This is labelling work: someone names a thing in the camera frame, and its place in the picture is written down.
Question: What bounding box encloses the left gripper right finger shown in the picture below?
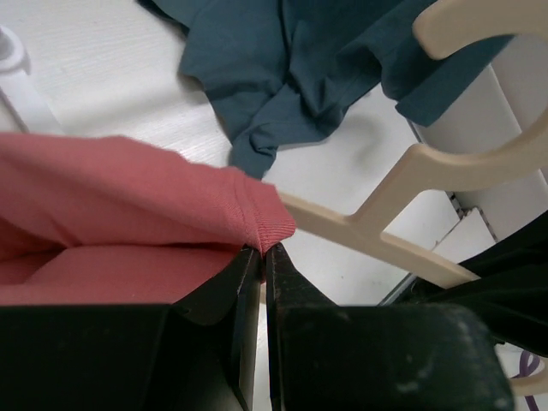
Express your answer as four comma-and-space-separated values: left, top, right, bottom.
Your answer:
265, 245, 514, 410

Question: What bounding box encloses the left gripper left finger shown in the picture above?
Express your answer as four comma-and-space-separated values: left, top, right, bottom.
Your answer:
1, 247, 261, 410

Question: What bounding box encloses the red t shirt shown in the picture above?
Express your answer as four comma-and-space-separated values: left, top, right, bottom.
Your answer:
1, 133, 295, 306

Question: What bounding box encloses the wooden hanger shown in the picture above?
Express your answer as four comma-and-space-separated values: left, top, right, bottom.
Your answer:
277, 0, 548, 397

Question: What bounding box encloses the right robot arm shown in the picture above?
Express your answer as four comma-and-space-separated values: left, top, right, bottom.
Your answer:
395, 214, 547, 357

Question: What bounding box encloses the teal t shirt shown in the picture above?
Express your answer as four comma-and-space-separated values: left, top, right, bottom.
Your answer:
143, 0, 509, 178

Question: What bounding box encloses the white clothes rack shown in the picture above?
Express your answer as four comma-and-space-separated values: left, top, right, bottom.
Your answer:
1, 26, 63, 134

